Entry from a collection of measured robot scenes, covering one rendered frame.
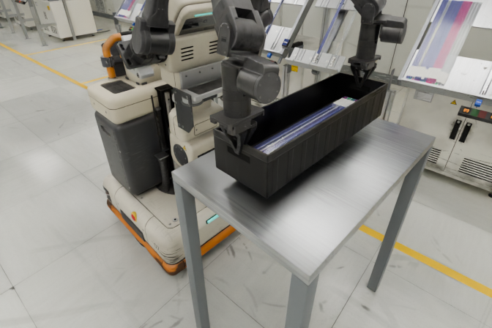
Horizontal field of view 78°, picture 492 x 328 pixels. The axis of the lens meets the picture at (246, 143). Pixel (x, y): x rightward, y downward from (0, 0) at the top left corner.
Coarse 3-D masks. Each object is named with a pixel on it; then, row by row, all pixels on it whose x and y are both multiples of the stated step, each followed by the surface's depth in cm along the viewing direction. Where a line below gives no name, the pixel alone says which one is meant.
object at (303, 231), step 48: (384, 144) 94; (432, 144) 98; (192, 192) 78; (240, 192) 76; (288, 192) 76; (336, 192) 76; (384, 192) 76; (192, 240) 94; (288, 240) 63; (336, 240) 63; (384, 240) 123; (192, 288) 109
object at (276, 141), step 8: (336, 104) 99; (344, 104) 99; (320, 112) 94; (328, 112) 94; (336, 112) 94; (304, 120) 90; (312, 120) 89; (320, 120) 89; (288, 128) 85; (296, 128) 85; (304, 128) 85; (272, 136) 82; (280, 136) 82; (288, 136) 82; (296, 136) 82; (264, 144) 78; (272, 144) 78; (280, 144) 78; (264, 152) 75
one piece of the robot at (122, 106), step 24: (96, 96) 129; (120, 96) 124; (144, 96) 130; (168, 96) 132; (96, 120) 142; (120, 120) 127; (144, 120) 135; (168, 120) 139; (120, 144) 132; (144, 144) 140; (168, 144) 146; (120, 168) 144; (144, 168) 145; (168, 168) 154
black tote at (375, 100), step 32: (288, 96) 89; (320, 96) 102; (352, 96) 106; (384, 96) 98; (256, 128) 83; (320, 128) 74; (352, 128) 88; (224, 160) 74; (256, 160) 65; (288, 160) 68; (256, 192) 69
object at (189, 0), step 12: (180, 0) 93; (192, 0) 95; (204, 0) 98; (168, 12) 98; (180, 12) 94; (192, 12) 94; (204, 12) 98; (180, 24) 97; (192, 24) 100; (204, 24) 105
